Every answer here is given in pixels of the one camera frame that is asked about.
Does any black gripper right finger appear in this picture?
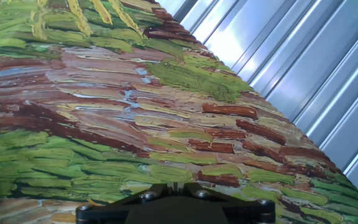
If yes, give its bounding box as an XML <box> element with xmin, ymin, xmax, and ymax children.
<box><xmin>175</xmin><ymin>182</ymin><xmax>276</xmax><ymax>224</ymax></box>

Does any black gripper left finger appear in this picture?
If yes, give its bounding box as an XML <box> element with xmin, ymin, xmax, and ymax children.
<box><xmin>75</xmin><ymin>182</ymin><xmax>177</xmax><ymax>224</ymax></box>

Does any painted wheatfield print cloth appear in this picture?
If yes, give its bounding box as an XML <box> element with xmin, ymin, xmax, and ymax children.
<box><xmin>0</xmin><ymin>0</ymin><xmax>358</xmax><ymax>224</ymax></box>

